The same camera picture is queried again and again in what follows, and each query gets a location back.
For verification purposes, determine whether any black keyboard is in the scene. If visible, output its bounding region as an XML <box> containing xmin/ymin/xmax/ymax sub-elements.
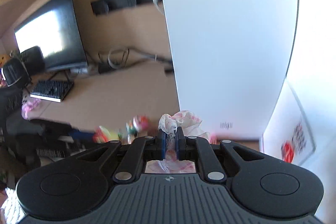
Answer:
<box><xmin>30</xmin><ymin>80</ymin><xmax>74</xmax><ymax>103</ymax></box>

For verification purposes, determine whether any white computer tower case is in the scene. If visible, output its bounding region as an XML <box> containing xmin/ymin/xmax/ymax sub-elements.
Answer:
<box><xmin>153</xmin><ymin>0</ymin><xmax>317</xmax><ymax>166</ymax></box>

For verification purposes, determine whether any orange plastic cup right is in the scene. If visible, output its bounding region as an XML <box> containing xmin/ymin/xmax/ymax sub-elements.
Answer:
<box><xmin>210</xmin><ymin>135</ymin><xmax>218</xmax><ymax>144</ymax></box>

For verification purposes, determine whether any black computer monitor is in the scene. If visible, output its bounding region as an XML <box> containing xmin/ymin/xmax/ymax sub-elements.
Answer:
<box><xmin>14</xmin><ymin>0</ymin><xmax>88</xmax><ymax>71</ymax></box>

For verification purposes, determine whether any pink green small toy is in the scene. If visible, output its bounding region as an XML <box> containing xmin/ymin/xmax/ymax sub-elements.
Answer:
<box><xmin>126</xmin><ymin>115</ymin><xmax>150</xmax><ymax>135</ymax></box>

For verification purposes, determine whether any black power strip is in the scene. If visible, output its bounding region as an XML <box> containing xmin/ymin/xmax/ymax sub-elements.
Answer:
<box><xmin>91</xmin><ymin>0</ymin><xmax>162</xmax><ymax>16</ymax></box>

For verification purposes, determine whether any red yellow toy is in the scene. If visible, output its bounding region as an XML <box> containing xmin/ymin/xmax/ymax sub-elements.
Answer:
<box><xmin>93</xmin><ymin>126</ymin><xmax>120</xmax><ymax>143</ymax></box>

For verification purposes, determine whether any pink white plastic bag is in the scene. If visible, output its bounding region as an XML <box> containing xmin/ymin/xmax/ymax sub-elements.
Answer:
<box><xmin>145</xmin><ymin>110</ymin><xmax>212</xmax><ymax>174</ymax></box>

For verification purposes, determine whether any grey white cable bundle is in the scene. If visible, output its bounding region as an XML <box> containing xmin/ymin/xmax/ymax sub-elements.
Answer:
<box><xmin>68</xmin><ymin>47</ymin><xmax>174</xmax><ymax>75</ymax></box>

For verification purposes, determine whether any black office chair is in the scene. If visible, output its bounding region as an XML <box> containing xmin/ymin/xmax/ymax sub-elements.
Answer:
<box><xmin>1</xmin><ymin>46</ymin><xmax>46</xmax><ymax>88</ymax></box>

